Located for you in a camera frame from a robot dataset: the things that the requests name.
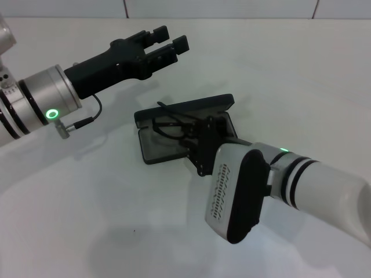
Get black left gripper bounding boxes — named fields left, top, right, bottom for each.
left=63, top=25, right=190, bottom=101

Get right wrist camera housing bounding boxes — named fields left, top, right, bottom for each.
left=204, top=142, right=272, bottom=246

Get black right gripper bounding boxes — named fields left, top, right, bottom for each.
left=179, top=115, right=253, bottom=178

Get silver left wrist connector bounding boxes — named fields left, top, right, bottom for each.
left=54, top=118, right=70, bottom=140

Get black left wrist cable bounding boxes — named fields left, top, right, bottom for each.
left=66, top=94, right=103, bottom=130

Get black glasses case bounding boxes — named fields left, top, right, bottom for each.
left=133, top=93, right=239, bottom=166

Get black framed glasses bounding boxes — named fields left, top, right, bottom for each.
left=149, top=100, right=203, bottom=140

